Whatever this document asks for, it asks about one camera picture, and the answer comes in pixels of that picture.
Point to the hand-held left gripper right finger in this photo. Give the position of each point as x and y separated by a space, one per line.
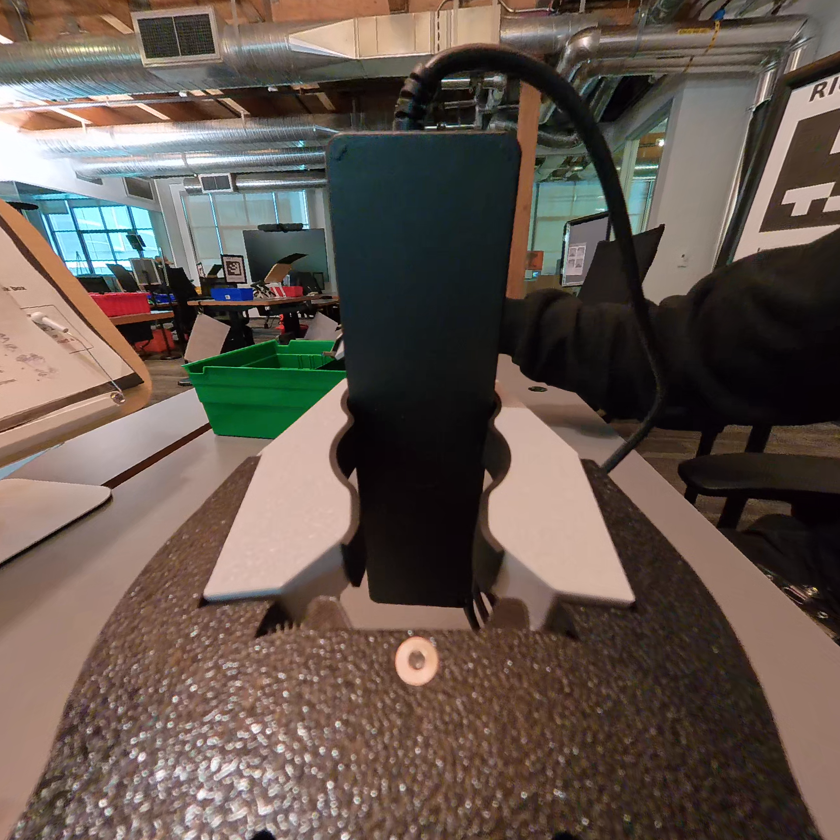
564 525

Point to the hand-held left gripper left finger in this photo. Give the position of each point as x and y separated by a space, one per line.
275 525

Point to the green plastic bin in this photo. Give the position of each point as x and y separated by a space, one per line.
262 394

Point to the person's right forearm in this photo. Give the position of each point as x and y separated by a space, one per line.
722 341

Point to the black office chair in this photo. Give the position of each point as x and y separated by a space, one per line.
754 472
646 262

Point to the grey board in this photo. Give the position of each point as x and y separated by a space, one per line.
207 338

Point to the small blue bin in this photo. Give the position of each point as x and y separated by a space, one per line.
231 294

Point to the instruction sheet on wooden stand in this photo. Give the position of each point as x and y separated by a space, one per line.
39 518

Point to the small tag sign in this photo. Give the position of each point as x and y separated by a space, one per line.
234 269

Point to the red plastic bin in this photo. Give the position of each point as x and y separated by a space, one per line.
121 304

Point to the large black screen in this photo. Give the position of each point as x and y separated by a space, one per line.
282 253

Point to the computer monitor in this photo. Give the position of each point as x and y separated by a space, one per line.
581 253

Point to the printed instruction sheet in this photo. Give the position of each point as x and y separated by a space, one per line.
39 354

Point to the air vent grille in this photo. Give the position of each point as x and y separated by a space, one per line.
177 36

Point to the wooden post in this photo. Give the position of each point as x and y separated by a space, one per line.
523 249

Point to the silver ventilation duct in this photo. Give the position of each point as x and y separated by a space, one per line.
394 36

